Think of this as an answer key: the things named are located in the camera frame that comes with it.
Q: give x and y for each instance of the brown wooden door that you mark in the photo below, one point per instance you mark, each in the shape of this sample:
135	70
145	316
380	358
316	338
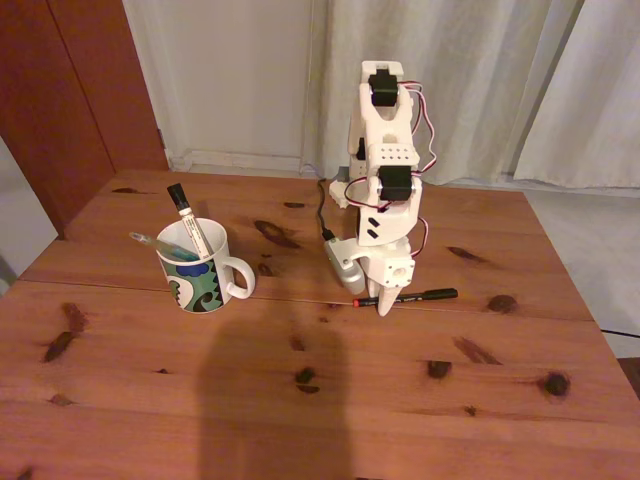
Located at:
65	100

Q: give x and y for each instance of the narrow white curtain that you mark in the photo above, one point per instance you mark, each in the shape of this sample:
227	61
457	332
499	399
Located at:
600	110

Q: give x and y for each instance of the white mug with green pattern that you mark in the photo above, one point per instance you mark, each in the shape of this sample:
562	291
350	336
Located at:
192	285

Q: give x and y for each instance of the black pen with red end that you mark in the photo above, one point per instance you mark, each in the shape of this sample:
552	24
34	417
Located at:
425	296

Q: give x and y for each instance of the white marker with black cap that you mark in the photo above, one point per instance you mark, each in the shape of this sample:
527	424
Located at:
192	227

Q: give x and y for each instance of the silver camera box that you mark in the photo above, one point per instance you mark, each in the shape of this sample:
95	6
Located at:
345	267

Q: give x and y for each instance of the green transparent pen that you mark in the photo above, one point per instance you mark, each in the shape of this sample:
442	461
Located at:
165	246

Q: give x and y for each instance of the wide white curtain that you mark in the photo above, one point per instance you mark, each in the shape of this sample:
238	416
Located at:
475	80

